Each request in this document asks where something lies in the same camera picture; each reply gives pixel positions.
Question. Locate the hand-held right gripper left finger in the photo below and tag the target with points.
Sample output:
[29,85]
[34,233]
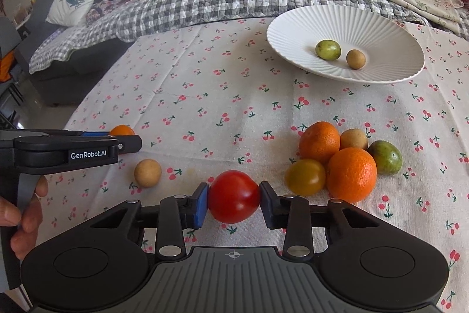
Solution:
[200,206]

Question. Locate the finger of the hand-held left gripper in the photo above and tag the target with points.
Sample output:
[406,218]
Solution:
[95,133]
[130,145]

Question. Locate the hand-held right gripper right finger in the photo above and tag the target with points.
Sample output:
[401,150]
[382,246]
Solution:
[269,206]

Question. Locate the small orange mandarin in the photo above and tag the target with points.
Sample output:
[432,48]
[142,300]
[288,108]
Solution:
[122,130]

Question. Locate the brown longan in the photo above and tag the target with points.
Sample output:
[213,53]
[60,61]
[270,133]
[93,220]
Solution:
[356,59]
[353,139]
[147,173]

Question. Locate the red tomato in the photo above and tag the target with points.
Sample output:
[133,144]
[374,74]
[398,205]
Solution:
[233,196]

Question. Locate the yellow-green tomato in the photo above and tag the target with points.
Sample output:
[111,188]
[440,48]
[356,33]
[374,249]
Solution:
[305,176]

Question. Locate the large orange mandarin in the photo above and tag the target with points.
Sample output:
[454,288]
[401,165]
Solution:
[352,174]

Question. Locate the large green jujube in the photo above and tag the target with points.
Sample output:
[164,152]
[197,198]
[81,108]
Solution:
[386,157]

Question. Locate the white ribbed plate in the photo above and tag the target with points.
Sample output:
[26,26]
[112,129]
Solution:
[293,38]

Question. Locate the person's left hand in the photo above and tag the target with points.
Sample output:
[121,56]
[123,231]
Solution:
[31,217]

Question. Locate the orange cloth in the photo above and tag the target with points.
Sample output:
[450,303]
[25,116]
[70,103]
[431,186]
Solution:
[4,67]

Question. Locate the purple floral pouch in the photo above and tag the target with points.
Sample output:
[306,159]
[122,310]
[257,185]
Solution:
[97,11]

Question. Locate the cherry print tablecloth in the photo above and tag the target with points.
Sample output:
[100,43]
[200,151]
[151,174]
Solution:
[238,78]

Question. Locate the small green jujube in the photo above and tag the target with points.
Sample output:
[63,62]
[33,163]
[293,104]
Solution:
[328,49]

